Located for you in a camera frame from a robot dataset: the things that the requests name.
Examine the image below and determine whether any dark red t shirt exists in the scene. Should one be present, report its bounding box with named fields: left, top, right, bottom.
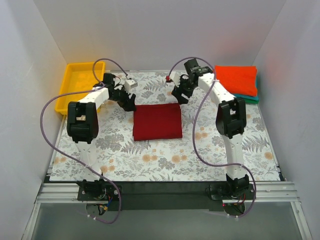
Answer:
left=132, top=103, right=183, bottom=141

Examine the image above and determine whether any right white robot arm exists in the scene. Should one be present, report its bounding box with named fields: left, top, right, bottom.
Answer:
left=165, top=57, right=250, bottom=199

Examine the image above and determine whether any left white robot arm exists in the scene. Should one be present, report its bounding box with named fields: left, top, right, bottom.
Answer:
left=67, top=73, right=138, bottom=200

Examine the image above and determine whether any floral table mat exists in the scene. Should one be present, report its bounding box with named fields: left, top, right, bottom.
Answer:
left=49, top=72, right=280, bottom=182

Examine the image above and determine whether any yellow plastic tray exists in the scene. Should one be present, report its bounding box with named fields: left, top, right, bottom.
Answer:
left=54, top=62, right=98, bottom=115

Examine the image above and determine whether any orange folded t shirt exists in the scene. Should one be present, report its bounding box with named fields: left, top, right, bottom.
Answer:
left=215, top=65, right=258, bottom=97

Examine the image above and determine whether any green folded t shirt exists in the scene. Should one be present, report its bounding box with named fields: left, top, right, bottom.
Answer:
left=243, top=97, right=259, bottom=105

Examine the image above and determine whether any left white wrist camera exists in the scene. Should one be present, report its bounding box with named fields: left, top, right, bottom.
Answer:
left=123, top=79, right=138, bottom=94

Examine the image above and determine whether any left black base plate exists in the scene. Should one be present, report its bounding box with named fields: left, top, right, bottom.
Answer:
left=77, top=183, right=122, bottom=201

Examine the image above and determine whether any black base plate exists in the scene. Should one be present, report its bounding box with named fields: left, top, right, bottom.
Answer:
left=204, top=181, right=255, bottom=201
left=77, top=183, right=122, bottom=201

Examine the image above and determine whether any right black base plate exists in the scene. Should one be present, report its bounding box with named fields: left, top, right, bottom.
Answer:
left=204, top=181, right=255, bottom=201

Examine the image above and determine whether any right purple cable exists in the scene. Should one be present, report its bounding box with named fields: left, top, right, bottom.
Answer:
left=167, top=56, right=257, bottom=219

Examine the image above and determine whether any aluminium rail frame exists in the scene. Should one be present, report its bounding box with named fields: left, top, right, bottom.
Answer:
left=37, top=121, right=313, bottom=240

